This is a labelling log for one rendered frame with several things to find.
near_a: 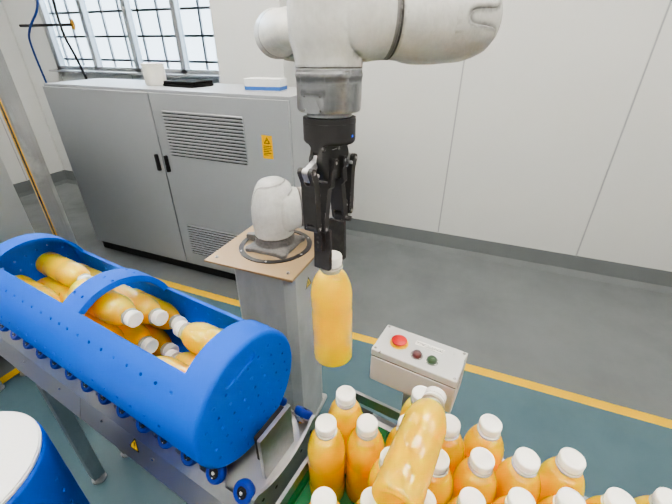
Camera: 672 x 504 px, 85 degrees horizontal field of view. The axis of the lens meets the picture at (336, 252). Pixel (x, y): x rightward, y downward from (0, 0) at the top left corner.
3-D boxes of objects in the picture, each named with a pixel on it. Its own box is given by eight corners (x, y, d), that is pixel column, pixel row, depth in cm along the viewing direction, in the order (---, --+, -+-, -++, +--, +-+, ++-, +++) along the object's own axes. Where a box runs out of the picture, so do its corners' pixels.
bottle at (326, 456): (309, 508, 75) (305, 447, 65) (310, 471, 81) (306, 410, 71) (345, 507, 75) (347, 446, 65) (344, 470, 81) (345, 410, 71)
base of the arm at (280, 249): (260, 230, 161) (259, 218, 158) (306, 239, 153) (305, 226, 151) (235, 249, 146) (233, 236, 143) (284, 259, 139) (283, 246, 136)
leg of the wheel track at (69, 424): (102, 469, 171) (50, 373, 140) (109, 475, 168) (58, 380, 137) (89, 480, 167) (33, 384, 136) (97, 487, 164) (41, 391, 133)
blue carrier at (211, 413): (98, 283, 131) (54, 215, 114) (300, 382, 93) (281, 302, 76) (11, 341, 112) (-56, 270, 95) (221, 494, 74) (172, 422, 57)
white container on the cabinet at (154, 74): (156, 83, 281) (152, 62, 274) (173, 84, 276) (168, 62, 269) (140, 85, 268) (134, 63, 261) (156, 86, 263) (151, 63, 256)
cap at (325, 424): (315, 438, 66) (314, 432, 66) (315, 419, 70) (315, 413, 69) (336, 438, 67) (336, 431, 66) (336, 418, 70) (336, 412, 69)
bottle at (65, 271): (45, 246, 113) (83, 264, 104) (67, 258, 119) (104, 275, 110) (28, 267, 110) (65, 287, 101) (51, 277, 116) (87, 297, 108)
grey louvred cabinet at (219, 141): (143, 226, 396) (100, 78, 324) (327, 267, 325) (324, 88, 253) (98, 249, 352) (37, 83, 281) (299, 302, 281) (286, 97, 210)
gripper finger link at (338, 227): (328, 218, 62) (330, 217, 62) (329, 255, 65) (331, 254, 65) (343, 222, 60) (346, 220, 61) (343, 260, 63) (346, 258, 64)
